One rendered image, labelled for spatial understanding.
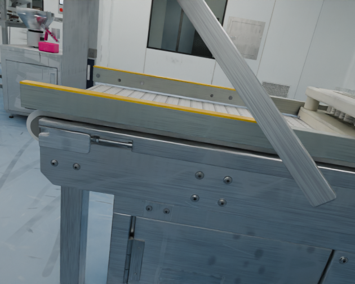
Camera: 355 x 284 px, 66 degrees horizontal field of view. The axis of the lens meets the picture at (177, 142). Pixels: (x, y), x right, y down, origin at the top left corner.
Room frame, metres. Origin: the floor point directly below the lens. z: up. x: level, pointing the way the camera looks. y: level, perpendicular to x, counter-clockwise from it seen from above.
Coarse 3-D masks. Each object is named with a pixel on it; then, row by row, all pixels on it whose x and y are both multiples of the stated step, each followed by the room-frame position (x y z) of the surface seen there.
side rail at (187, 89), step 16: (96, 80) 0.61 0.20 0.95; (112, 80) 0.61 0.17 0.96; (128, 80) 0.61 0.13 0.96; (144, 80) 0.61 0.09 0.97; (160, 80) 0.61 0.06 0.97; (192, 96) 0.61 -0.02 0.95; (208, 96) 0.61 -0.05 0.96; (224, 96) 0.61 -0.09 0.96; (272, 96) 0.61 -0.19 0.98; (288, 112) 0.61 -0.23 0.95
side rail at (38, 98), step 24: (24, 96) 0.34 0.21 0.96; (48, 96) 0.34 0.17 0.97; (72, 96) 0.34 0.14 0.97; (96, 96) 0.34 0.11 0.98; (120, 120) 0.34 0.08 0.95; (144, 120) 0.34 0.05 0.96; (168, 120) 0.34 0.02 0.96; (192, 120) 0.34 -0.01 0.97; (216, 120) 0.34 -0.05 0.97; (264, 144) 0.34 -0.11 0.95; (312, 144) 0.34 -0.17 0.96; (336, 144) 0.34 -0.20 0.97
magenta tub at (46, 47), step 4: (40, 44) 2.79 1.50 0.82; (44, 44) 2.79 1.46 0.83; (48, 44) 2.79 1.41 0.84; (52, 44) 2.79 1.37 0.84; (56, 44) 2.86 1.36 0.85; (40, 48) 2.79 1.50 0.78; (44, 48) 2.79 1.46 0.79; (48, 48) 2.79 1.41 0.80; (52, 48) 2.79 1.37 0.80; (56, 48) 2.85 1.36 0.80; (52, 52) 2.79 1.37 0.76; (56, 52) 2.86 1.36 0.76
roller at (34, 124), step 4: (40, 116) 0.36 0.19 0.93; (44, 116) 0.36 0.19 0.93; (32, 120) 0.35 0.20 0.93; (36, 120) 0.35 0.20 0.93; (64, 120) 0.39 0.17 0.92; (68, 120) 0.40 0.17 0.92; (32, 124) 0.35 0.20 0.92; (36, 124) 0.35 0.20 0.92; (32, 128) 0.35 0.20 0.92; (36, 128) 0.35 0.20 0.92; (40, 128) 0.35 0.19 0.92; (36, 132) 0.35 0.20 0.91; (40, 132) 0.35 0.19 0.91; (36, 136) 0.35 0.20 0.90
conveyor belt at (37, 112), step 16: (128, 96) 0.54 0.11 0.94; (144, 96) 0.56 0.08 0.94; (160, 96) 0.59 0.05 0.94; (32, 112) 0.36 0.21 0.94; (48, 112) 0.36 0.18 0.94; (224, 112) 0.54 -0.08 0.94; (240, 112) 0.56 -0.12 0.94; (128, 128) 0.36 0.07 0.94; (144, 128) 0.36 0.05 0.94; (224, 144) 0.36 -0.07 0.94; (240, 144) 0.36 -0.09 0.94; (320, 160) 0.36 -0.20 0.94; (336, 160) 0.36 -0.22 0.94
